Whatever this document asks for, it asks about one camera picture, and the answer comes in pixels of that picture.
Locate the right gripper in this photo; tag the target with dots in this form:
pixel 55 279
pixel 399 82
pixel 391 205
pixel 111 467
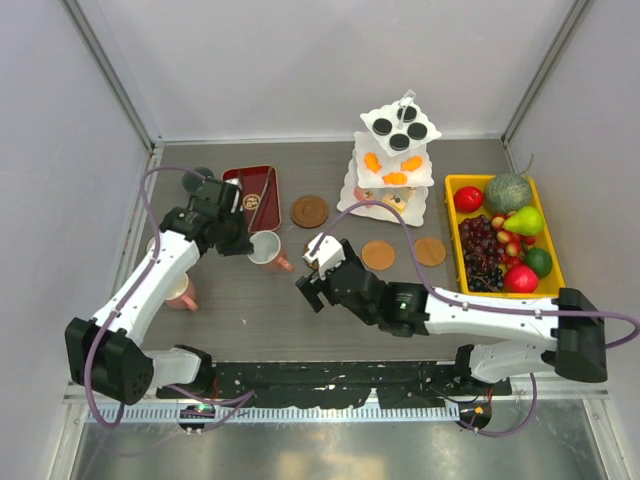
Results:
pixel 312 286

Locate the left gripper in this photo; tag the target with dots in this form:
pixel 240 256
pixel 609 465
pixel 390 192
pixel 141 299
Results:
pixel 242 245

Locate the pink mug white inside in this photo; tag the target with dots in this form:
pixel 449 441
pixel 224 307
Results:
pixel 268 252

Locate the red dessert tray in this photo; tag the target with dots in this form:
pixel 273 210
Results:
pixel 267 210

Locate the dark green mug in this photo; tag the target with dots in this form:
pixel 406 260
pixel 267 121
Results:
pixel 193 181

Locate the light wooden coaster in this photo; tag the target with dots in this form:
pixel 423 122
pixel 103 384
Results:
pixel 430 251
pixel 378 255

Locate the cream cake slice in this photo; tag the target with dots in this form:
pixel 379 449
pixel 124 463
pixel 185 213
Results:
pixel 407 193

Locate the orange fish cookies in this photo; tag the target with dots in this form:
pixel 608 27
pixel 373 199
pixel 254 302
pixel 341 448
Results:
pixel 395 177

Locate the white three-tier stand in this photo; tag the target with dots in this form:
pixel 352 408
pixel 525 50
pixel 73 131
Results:
pixel 358 176

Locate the black round cookies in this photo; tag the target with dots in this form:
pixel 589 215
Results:
pixel 406 129

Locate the dark brown wooden saucer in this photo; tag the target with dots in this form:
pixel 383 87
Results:
pixel 306 248

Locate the beige mug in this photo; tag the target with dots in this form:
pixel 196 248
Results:
pixel 150 246

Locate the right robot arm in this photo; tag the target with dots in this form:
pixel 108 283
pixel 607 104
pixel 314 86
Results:
pixel 530 336

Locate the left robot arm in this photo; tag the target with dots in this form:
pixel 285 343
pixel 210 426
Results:
pixel 105 352

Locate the purple grape bunch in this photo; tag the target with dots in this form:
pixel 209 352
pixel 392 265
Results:
pixel 479 243

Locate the dark grapes bunch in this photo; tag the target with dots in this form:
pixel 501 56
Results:
pixel 485 281

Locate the red apple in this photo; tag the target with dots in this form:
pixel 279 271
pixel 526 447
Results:
pixel 468 199

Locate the red cherries cluster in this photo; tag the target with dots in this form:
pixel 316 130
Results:
pixel 513 245

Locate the red pomegranate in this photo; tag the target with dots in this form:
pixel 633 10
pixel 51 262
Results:
pixel 521 279

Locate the green melon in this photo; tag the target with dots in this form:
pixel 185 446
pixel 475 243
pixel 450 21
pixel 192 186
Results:
pixel 509 192

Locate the green pear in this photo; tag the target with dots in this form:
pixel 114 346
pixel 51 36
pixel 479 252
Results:
pixel 528 221

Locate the green lime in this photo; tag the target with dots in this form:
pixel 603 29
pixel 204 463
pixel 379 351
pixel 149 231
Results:
pixel 540 261

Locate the yellow fruit bin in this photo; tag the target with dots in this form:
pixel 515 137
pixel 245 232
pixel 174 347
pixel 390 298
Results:
pixel 548 286

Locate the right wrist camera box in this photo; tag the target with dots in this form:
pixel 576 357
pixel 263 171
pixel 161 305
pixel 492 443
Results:
pixel 326 252

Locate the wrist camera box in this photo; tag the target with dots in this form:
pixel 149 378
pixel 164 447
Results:
pixel 236 196
pixel 326 252

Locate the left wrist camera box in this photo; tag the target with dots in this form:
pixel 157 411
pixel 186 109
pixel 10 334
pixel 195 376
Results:
pixel 236 196

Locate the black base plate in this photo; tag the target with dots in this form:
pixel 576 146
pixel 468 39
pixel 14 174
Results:
pixel 339 385

